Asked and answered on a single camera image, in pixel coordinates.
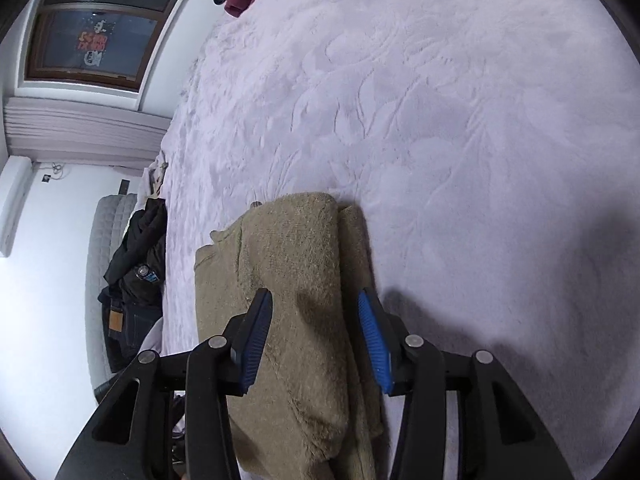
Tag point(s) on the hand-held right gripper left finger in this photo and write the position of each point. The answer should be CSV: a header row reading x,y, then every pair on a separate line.
x,y
255,345

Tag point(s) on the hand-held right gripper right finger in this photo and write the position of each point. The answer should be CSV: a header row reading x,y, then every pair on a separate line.
x,y
375,345

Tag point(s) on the tan knit sweater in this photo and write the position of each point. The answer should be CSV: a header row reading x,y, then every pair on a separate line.
x,y
300,270

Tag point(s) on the lilac quilt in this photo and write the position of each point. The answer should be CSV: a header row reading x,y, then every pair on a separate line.
x,y
154,335

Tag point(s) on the dark blue jeans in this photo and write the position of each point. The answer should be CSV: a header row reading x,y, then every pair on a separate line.
x,y
130,330

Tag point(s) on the black jacket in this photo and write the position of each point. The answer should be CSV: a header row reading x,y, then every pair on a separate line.
x,y
142,255

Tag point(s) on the grey quilted headboard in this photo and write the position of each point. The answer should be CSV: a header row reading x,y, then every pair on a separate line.
x,y
102,240

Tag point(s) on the small beige cloth item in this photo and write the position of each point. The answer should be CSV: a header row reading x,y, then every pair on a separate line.
x,y
159,175

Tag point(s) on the lilac embossed bed blanket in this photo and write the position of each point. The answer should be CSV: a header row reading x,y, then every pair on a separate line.
x,y
425,135

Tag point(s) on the pale pleated curtain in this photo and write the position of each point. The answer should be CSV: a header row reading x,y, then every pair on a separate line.
x,y
85,130

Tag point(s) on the dark framed window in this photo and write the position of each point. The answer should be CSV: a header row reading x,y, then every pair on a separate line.
x,y
100,40

